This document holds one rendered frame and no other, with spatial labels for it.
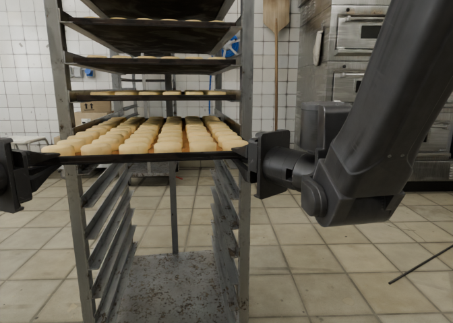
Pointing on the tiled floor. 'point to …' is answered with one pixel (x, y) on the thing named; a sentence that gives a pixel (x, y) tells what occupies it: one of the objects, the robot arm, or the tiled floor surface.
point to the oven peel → (276, 25)
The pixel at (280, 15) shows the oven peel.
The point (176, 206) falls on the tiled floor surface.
